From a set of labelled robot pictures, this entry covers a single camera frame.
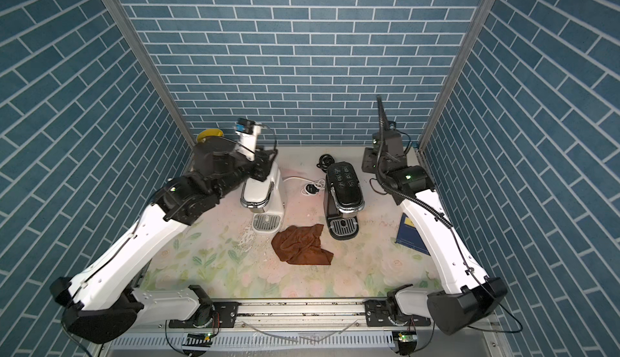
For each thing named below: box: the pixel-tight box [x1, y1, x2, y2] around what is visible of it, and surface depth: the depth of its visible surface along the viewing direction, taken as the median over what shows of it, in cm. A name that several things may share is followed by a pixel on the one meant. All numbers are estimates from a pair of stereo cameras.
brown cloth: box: [271, 224, 334, 265], surface depth 88 cm
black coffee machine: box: [323, 161, 366, 241], surface depth 82 cm
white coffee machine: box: [239, 162, 287, 235], surface depth 92 cm
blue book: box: [395, 212, 432, 257], surface depth 91 cm
